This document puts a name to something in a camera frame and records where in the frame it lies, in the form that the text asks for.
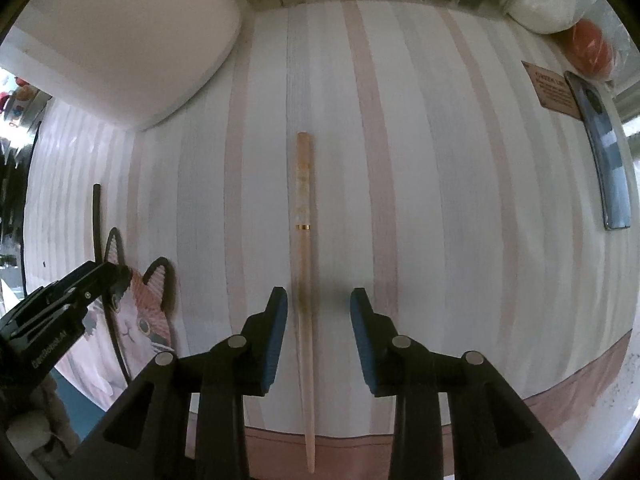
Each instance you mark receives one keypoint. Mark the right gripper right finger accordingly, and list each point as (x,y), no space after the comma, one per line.
(391,363)

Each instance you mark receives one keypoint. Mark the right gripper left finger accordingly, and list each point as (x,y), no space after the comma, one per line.
(246,363)

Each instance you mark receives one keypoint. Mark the light banded chopstick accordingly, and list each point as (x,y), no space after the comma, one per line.
(303,282)

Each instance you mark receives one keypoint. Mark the black chopstick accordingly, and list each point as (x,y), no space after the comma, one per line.
(107,279)

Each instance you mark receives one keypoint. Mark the blue smartphone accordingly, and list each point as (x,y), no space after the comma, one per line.
(607,156)

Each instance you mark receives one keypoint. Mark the cream utensil holder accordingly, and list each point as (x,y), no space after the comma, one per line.
(129,62)

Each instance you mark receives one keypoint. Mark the clear plastic bag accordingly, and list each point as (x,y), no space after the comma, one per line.
(590,34)

